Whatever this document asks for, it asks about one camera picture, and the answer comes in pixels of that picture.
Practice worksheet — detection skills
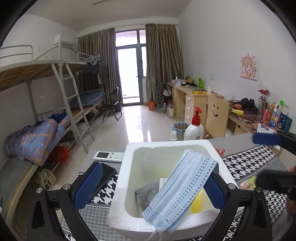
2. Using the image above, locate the floral plastic tissue pack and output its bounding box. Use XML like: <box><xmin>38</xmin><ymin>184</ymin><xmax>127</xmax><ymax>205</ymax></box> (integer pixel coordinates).
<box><xmin>239</xmin><ymin>176</ymin><xmax>256</xmax><ymax>191</ymax></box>

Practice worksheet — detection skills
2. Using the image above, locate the blue surgical face mask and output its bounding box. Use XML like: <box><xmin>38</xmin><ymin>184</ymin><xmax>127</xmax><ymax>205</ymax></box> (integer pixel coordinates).
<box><xmin>142</xmin><ymin>149</ymin><xmax>219</xmax><ymax>240</ymax></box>

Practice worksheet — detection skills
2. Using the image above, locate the person right hand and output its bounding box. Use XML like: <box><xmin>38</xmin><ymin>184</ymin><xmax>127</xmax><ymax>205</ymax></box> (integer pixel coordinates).
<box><xmin>286</xmin><ymin>166</ymin><xmax>296</xmax><ymax>215</ymax></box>

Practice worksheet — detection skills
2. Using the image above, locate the houndstooth table cloth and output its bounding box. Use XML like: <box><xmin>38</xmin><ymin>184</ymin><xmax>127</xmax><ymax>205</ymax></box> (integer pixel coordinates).
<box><xmin>79</xmin><ymin>146</ymin><xmax>287</xmax><ymax>240</ymax></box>

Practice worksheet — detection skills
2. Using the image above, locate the yellow tube on desk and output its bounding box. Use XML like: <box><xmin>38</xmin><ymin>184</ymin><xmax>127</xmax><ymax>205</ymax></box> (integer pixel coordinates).
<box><xmin>231</xmin><ymin>109</ymin><xmax>244</xmax><ymax>116</ymax></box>

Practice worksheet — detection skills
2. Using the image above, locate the red orange snack packet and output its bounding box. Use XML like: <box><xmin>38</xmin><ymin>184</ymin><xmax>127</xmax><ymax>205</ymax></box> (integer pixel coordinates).
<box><xmin>214</xmin><ymin>146</ymin><xmax>225</xmax><ymax>157</ymax></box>

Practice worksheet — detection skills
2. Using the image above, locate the blue plaid blanket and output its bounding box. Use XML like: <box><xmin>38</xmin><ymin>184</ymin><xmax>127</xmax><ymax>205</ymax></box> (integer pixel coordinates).
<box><xmin>4</xmin><ymin>113</ymin><xmax>70</xmax><ymax>166</ymax></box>

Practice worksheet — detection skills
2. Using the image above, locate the black smartphone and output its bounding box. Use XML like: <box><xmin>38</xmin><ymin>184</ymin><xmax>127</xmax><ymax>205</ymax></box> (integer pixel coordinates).
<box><xmin>75</xmin><ymin>162</ymin><xmax>116</xmax><ymax>198</ymax></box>

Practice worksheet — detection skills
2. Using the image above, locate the white lotion pump bottle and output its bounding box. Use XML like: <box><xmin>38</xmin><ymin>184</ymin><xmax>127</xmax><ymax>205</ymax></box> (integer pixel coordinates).
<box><xmin>184</xmin><ymin>107</ymin><xmax>204</xmax><ymax>141</ymax></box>

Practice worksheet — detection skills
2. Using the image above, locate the white remote control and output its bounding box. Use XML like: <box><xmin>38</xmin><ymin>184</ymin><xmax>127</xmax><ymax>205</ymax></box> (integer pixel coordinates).
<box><xmin>93</xmin><ymin>151</ymin><xmax>124</xmax><ymax>162</ymax></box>

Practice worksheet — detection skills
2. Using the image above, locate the light wooden desk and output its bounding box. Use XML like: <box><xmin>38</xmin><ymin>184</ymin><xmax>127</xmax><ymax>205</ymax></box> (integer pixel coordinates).
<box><xmin>167</xmin><ymin>82</ymin><xmax>262</xmax><ymax>137</ymax></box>

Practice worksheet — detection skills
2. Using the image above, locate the metal bunk bed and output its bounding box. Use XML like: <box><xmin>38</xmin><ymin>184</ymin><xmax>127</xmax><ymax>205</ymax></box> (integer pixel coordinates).
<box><xmin>1</xmin><ymin>42</ymin><xmax>105</xmax><ymax>223</ymax></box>

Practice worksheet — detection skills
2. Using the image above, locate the black folding chair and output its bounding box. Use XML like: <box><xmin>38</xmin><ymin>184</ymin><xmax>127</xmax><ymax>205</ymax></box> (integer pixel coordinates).
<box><xmin>102</xmin><ymin>87</ymin><xmax>122</xmax><ymax>122</ymax></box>

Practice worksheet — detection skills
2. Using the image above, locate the brown curtain right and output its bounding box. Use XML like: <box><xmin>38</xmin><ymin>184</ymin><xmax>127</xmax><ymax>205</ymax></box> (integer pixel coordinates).
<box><xmin>145</xmin><ymin>24</ymin><xmax>184</xmax><ymax>101</ymax></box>

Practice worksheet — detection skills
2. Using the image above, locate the brown curtain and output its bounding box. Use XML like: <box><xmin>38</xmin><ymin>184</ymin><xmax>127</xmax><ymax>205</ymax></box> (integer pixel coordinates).
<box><xmin>145</xmin><ymin>24</ymin><xmax>184</xmax><ymax>101</ymax></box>
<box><xmin>78</xmin><ymin>28</ymin><xmax>120</xmax><ymax>98</ymax></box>

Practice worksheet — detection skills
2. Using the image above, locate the brown curtain left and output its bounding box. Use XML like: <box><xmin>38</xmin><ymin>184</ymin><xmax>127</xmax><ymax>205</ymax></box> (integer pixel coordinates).
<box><xmin>78</xmin><ymin>28</ymin><xmax>120</xmax><ymax>98</ymax></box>

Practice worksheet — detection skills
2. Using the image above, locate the anime girl wall picture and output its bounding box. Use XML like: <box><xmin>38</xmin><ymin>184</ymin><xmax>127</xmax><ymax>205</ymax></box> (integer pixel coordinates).
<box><xmin>240</xmin><ymin>54</ymin><xmax>258</xmax><ymax>81</ymax></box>

